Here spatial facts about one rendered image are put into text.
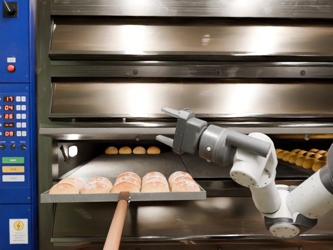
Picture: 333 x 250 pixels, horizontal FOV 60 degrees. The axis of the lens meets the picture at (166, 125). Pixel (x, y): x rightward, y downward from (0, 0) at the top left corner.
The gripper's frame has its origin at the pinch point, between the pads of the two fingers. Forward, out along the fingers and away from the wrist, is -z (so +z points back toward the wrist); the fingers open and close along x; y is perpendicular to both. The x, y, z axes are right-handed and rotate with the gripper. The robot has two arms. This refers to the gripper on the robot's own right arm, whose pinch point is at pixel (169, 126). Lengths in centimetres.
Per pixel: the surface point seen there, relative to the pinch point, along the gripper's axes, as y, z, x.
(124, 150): -94, -77, -69
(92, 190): 1.5, -22.8, -30.9
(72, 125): -8.7, -44.4, -17.2
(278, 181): -60, 29, -31
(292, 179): -64, 34, -30
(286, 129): -51, 26, -5
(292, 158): -110, 31, -37
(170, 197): -11.4, 0.2, -28.6
